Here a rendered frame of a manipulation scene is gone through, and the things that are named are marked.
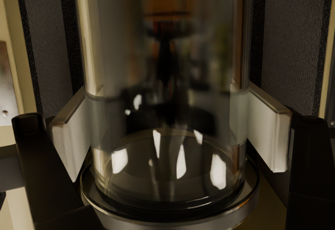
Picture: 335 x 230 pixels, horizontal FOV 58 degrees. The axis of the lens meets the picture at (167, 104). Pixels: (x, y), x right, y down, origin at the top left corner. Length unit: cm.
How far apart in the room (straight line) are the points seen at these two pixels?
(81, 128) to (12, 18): 17
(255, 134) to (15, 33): 22
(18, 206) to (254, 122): 24
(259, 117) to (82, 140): 9
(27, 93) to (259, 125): 22
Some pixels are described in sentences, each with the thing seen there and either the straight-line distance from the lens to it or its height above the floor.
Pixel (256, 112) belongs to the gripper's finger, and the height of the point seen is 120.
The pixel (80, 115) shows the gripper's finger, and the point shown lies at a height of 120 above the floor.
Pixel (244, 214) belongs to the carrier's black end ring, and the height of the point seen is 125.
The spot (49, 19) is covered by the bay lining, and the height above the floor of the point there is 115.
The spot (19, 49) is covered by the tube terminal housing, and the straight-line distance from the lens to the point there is 30.
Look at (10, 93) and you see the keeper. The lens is 28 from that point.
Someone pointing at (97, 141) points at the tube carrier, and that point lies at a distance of 16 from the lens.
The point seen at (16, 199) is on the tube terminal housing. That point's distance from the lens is 33.
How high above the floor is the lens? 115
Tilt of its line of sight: 17 degrees up
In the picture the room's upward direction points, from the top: 178 degrees clockwise
